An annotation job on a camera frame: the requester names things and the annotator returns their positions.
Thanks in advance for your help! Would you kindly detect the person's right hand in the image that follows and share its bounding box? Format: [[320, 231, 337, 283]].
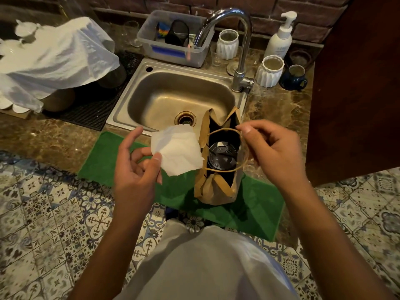
[[236, 119, 310, 195]]

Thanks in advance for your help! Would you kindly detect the person's left hand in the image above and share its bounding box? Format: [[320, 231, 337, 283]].
[[112, 127, 163, 217]]

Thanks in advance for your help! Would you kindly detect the white paper napkin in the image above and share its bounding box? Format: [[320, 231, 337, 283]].
[[151, 124, 204, 177]]

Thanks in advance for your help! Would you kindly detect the brown paper bag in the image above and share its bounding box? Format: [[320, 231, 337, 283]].
[[194, 106, 250, 206]]

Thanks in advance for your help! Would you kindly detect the person's left forearm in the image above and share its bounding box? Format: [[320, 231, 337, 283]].
[[67, 211, 150, 300]]

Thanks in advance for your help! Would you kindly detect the person's right forearm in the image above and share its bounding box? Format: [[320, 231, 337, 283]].
[[280, 180, 399, 300]]

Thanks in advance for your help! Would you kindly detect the green cloth mat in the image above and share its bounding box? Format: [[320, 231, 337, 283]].
[[77, 131, 285, 242]]

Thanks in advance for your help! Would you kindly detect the black lidded takeaway cup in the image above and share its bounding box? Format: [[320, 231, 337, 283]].
[[208, 141, 239, 172]]

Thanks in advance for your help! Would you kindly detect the white ribbed ceramic cup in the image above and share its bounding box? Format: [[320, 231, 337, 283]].
[[216, 29, 240, 60], [255, 55, 285, 88]]

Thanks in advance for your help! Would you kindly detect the dark blue mug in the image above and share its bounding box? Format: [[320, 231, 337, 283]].
[[279, 64, 308, 91]]

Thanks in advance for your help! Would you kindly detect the stainless steel sink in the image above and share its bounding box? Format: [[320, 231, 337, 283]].
[[106, 57, 250, 138]]

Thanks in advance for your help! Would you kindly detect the black rubber drain mat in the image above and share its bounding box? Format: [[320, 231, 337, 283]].
[[44, 50, 144, 131]]

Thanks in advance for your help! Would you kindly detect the chrome faucet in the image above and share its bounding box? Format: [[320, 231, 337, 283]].
[[194, 7, 255, 93]]

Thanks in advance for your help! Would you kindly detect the metal pot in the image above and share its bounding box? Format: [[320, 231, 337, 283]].
[[97, 64, 128, 89]]

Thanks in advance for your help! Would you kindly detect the small clear glass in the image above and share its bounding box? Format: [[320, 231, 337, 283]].
[[210, 44, 223, 66]]

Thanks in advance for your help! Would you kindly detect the dark glass jar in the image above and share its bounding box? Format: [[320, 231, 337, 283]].
[[286, 48, 313, 70]]

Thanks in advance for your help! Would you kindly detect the white pump bottle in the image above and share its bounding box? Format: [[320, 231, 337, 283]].
[[263, 11, 298, 60]]

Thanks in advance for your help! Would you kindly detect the tan round pot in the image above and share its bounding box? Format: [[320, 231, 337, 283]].
[[41, 88, 76, 113]]

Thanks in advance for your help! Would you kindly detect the clear plastic bin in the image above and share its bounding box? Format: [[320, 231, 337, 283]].
[[136, 10, 215, 68]]

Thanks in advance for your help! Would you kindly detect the person's white shirt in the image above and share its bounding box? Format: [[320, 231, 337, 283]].
[[114, 219, 300, 300]]

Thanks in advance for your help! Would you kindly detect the brown wooden cabinet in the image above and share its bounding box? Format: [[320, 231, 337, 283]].
[[306, 0, 400, 187]]

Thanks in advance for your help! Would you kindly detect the clear drinking glass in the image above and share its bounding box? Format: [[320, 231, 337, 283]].
[[122, 21, 143, 48]]

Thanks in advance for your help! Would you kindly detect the black round mesh strainer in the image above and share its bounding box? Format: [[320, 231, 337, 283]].
[[165, 19, 190, 47]]

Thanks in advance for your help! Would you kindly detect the white cover cloth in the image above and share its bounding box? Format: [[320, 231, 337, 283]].
[[0, 17, 120, 113]]

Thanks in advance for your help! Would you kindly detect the colourful sponge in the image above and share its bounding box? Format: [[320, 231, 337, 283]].
[[156, 22, 171, 39]]

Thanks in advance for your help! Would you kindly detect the wooden tray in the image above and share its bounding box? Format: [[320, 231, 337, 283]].
[[0, 109, 33, 120]]

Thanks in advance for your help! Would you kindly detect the white ceramic teapot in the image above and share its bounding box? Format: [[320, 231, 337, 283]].
[[0, 38, 24, 56], [15, 19, 43, 44]]

